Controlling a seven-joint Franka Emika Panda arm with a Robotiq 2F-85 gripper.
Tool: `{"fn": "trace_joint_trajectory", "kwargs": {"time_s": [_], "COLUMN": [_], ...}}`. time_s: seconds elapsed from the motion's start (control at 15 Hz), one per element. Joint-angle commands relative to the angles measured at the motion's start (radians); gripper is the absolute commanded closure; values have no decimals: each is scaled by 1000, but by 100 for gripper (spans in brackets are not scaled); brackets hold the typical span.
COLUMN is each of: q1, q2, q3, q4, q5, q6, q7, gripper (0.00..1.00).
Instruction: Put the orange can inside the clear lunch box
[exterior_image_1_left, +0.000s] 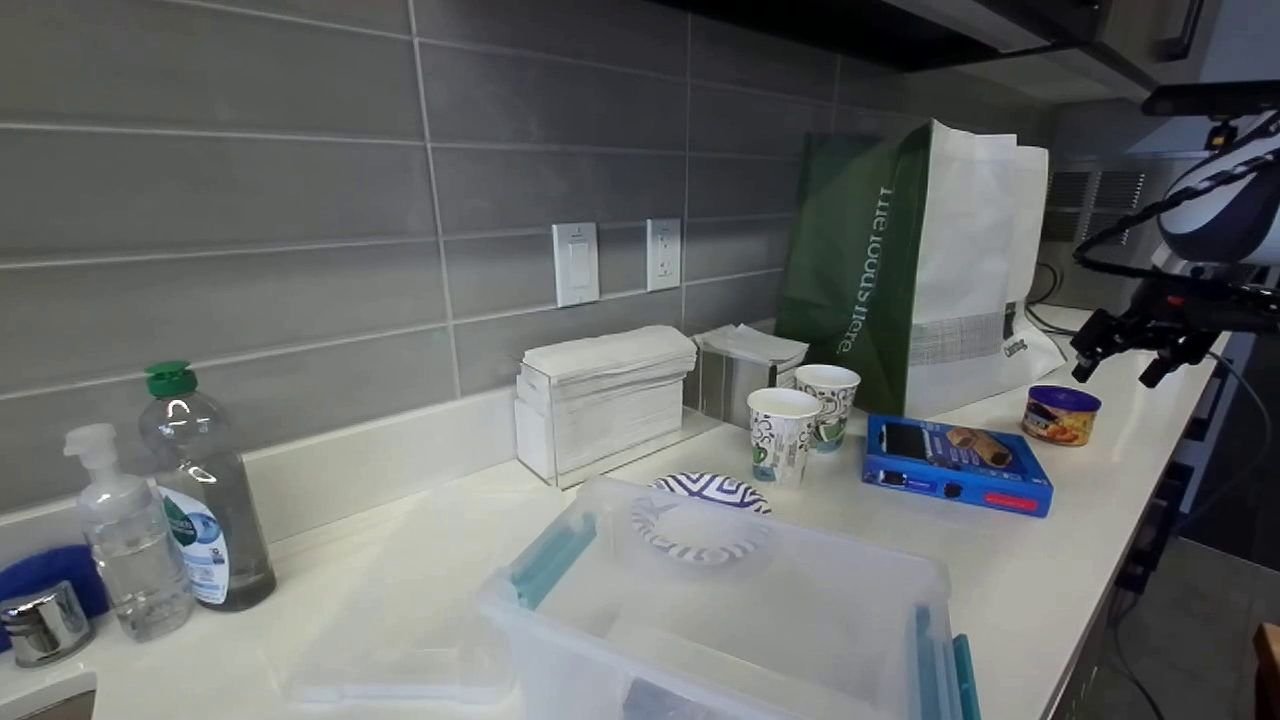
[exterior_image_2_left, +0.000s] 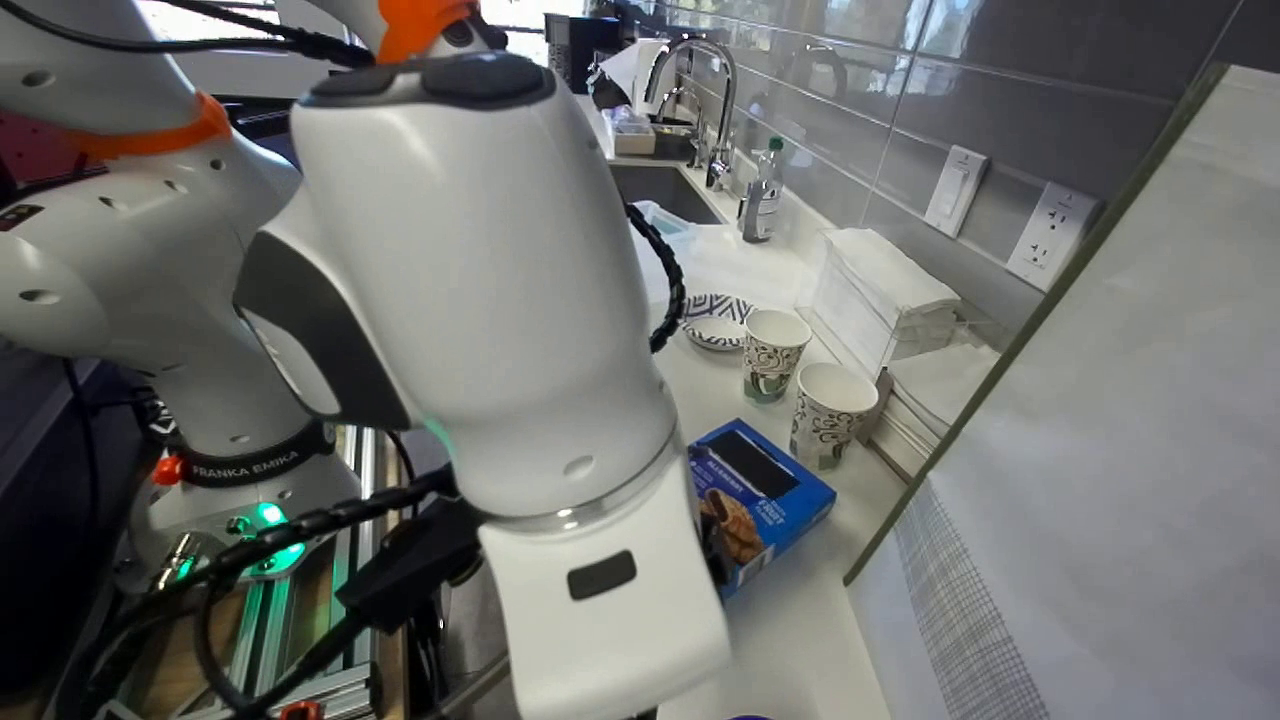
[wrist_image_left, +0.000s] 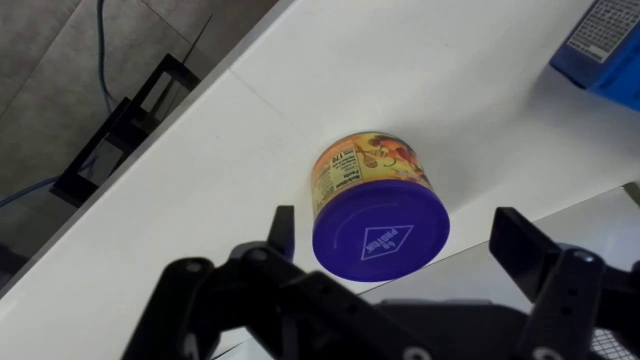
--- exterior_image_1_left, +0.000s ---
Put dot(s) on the blue sponge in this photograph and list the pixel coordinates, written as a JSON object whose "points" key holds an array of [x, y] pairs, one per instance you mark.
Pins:
{"points": [[42, 575]]}

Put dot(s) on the blue white patterned bowl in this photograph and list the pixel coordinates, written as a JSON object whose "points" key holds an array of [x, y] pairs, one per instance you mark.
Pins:
{"points": [[714, 491]]}

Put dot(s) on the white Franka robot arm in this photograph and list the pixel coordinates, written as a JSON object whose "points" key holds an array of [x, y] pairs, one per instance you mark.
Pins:
{"points": [[1232, 201]]}

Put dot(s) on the green white shopping bag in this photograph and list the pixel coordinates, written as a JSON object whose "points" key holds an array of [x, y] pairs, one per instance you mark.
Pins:
{"points": [[922, 264]]}

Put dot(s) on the blue snack bar box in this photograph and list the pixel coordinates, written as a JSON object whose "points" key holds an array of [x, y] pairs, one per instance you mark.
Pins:
{"points": [[952, 466]]}

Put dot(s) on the chrome round fixture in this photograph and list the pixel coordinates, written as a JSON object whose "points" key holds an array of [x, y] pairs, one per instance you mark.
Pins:
{"points": [[45, 625]]}

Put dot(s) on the white napkin dispenser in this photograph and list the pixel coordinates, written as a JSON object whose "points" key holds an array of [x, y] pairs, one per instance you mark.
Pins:
{"points": [[600, 394]]}

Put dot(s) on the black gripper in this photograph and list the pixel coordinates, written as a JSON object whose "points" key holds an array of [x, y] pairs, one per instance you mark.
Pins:
{"points": [[1185, 307]]}

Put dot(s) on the green cap dish soap bottle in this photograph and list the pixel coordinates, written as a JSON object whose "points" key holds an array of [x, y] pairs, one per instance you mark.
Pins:
{"points": [[215, 534]]}

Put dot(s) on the white wall outlet plate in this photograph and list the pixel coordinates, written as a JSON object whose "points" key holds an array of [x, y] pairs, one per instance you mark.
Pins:
{"points": [[572, 262], [662, 254]]}

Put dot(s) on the dark upper cabinet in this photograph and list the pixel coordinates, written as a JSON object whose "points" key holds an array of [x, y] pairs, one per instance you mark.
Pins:
{"points": [[932, 25]]}

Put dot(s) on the patterned paper cup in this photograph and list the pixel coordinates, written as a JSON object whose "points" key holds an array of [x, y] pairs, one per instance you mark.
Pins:
{"points": [[832, 397], [780, 437]]}

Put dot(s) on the metal napkin holder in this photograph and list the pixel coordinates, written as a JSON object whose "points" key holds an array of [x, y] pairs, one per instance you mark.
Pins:
{"points": [[740, 365]]}

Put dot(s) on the orange can with purple lid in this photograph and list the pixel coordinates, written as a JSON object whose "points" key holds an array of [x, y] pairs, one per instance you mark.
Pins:
{"points": [[1063, 418]]}

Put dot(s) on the clear pump sanitizer bottle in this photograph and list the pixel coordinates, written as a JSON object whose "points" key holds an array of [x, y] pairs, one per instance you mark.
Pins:
{"points": [[124, 562]]}

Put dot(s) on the clear lunch box lid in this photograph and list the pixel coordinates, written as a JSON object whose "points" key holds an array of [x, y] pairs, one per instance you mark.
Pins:
{"points": [[400, 625]]}

